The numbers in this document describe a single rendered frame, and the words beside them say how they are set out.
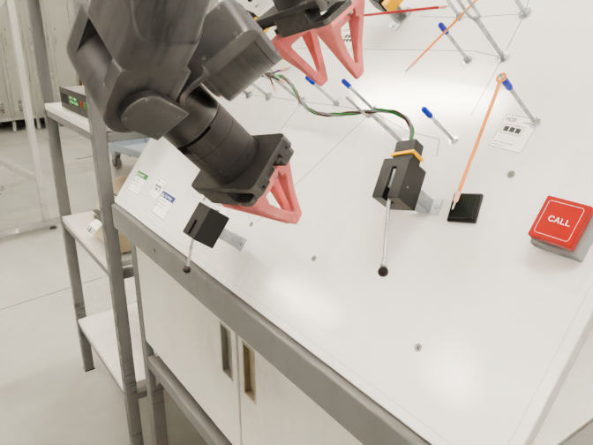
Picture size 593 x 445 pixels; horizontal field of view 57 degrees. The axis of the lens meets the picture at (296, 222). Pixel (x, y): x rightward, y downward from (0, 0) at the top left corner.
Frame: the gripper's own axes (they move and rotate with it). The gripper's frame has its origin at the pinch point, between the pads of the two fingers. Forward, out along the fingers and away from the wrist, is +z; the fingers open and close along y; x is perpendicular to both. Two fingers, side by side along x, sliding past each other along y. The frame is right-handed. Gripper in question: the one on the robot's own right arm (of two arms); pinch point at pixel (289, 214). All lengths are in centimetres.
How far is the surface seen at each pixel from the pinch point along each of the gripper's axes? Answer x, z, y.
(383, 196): -10.9, 11.9, 0.2
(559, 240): -10.0, 17.4, -20.1
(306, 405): 14.1, 36.4, 18.3
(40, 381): 44, 70, 176
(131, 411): 35, 72, 113
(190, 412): 25, 59, 72
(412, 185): -13.6, 13.3, -2.3
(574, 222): -12.1, 17.0, -21.2
